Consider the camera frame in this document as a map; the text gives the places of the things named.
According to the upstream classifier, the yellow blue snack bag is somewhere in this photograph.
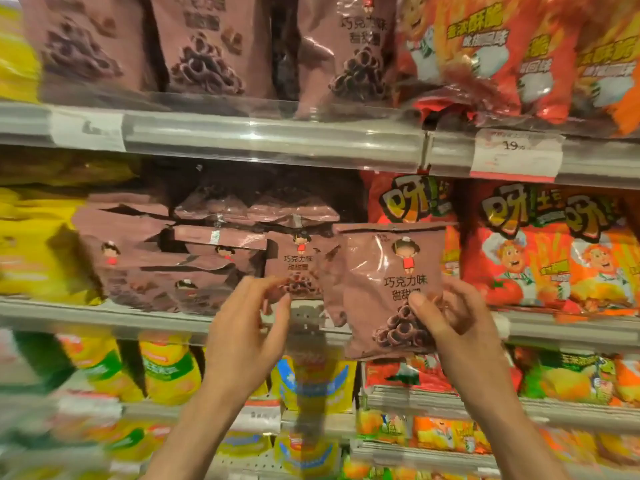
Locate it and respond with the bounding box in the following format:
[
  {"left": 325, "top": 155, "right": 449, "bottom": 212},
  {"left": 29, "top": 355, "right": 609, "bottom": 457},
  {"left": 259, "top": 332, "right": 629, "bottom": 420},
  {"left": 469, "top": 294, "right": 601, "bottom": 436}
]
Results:
[
  {"left": 270, "top": 352, "right": 358, "bottom": 415},
  {"left": 272, "top": 427, "right": 343, "bottom": 480}
]

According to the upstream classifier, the row of orange snack bags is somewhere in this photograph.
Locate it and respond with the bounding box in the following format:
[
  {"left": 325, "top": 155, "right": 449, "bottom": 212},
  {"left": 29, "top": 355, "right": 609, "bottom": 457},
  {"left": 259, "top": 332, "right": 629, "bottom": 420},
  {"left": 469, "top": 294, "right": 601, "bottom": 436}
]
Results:
[{"left": 356, "top": 409, "right": 493, "bottom": 455}]

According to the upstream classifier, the person's right forearm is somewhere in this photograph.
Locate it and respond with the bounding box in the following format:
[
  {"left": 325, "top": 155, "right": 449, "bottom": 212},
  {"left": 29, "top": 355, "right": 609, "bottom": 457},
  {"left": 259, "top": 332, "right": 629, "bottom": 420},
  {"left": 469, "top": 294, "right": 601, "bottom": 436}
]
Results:
[{"left": 452, "top": 387, "right": 572, "bottom": 480}]

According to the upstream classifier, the pile of brown snack bags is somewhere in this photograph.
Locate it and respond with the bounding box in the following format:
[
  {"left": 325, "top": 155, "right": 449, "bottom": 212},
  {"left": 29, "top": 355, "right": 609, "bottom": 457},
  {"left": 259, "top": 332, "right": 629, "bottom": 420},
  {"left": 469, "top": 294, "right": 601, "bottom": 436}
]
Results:
[{"left": 71, "top": 187, "right": 342, "bottom": 316}]

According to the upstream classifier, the person's left forearm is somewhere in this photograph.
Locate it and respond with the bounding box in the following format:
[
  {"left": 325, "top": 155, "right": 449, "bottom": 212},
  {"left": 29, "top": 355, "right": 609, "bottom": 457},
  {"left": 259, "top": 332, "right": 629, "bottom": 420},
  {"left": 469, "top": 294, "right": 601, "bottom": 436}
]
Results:
[{"left": 141, "top": 385, "right": 253, "bottom": 480}]

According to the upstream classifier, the person's right hand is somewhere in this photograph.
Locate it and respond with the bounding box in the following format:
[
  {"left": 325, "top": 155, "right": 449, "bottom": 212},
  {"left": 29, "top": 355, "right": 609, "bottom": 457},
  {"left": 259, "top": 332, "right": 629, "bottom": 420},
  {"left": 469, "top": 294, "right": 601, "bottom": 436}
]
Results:
[{"left": 407, "top": 277, "right": 514, "bottom": 416}]

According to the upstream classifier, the brown snack packet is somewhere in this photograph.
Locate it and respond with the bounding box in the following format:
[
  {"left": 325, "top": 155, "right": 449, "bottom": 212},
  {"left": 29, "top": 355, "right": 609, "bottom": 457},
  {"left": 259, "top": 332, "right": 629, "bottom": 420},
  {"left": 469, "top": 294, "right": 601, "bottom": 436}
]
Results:
[{"left": 320, "top": 222, "right": 449, "bottom": 361}]

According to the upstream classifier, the person's left hand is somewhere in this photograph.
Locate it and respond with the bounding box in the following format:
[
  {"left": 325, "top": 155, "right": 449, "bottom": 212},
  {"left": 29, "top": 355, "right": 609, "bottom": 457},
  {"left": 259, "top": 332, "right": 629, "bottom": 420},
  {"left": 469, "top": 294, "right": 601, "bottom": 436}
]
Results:
[{"left": 204, "top": 276, "right": 294, "bottom": 397}]

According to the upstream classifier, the large brown snack bag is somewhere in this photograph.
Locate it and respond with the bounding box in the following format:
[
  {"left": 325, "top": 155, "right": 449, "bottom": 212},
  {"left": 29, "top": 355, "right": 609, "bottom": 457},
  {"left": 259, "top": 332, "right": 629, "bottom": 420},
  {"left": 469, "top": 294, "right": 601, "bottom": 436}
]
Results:
[
  {"left": 149, "top": 0, "right": 275, "bottom": 99},
  {"left": 20, "top": 0, "right": 153, "bottom": 94},
  {"left": 295, "top": 0, "right": 399, "bottom": 119}
]

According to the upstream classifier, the red chef print snack bag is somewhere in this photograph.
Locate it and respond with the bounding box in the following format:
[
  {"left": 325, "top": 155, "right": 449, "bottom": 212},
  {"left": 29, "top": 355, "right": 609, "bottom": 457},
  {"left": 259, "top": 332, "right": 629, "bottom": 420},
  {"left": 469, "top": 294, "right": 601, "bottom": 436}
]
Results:
[
  {"left": 459, "top": 181, "right": 640, "bottom": 318},
  {"left": 365, "top": 171, "right": 463, "bottom": 280}
]

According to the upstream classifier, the white red price label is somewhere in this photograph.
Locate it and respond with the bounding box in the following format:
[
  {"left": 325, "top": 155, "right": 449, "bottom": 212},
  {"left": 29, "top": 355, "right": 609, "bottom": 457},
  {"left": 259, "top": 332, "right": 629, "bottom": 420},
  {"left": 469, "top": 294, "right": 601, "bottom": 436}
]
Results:
[{"left": 469, "top": 128, "right": 566, "bottom": 184}]

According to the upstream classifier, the metal shelf rail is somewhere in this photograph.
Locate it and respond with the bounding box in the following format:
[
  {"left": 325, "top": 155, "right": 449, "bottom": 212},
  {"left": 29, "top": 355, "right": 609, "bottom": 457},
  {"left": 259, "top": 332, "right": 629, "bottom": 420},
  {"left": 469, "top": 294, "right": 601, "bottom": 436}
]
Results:
[
  {"left": 122, "top": 385, "right": 640, "bottom": 438},
  {"left": 0, "top": 296, "right": 640, "bottom": 351},
  {"left": 0, "top": 101, "right": 640, "bottom": 189},
  {"left": 210, "top": 439, "right": 640, "bottom": 480}
]

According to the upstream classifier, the red orange snack bag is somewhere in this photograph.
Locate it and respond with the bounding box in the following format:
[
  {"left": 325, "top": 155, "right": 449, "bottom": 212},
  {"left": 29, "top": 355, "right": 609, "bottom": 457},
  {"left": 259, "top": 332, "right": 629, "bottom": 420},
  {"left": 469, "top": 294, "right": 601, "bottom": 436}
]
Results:
[
  {"left": 517, "top": 5, "right": 583, "bottom": 126},
  {"left": 570, "top": 10, "right": 640, "bottom": 137},
  {"left": 394, "top": 0, "right": 531, "bottom": 120}
]

